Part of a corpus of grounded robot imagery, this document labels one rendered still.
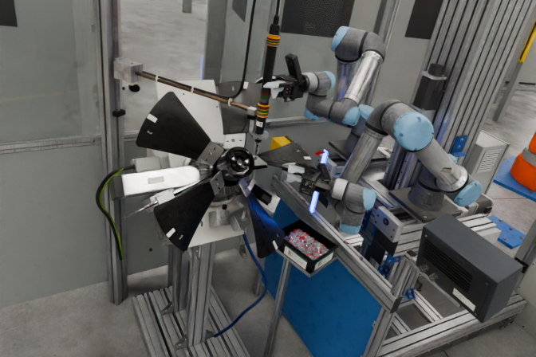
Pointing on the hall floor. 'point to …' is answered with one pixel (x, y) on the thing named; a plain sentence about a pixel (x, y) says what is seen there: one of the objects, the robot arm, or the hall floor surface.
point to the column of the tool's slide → (116, 151)
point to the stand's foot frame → (167, 330)
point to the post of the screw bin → (277, 307)
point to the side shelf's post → (171, 264)
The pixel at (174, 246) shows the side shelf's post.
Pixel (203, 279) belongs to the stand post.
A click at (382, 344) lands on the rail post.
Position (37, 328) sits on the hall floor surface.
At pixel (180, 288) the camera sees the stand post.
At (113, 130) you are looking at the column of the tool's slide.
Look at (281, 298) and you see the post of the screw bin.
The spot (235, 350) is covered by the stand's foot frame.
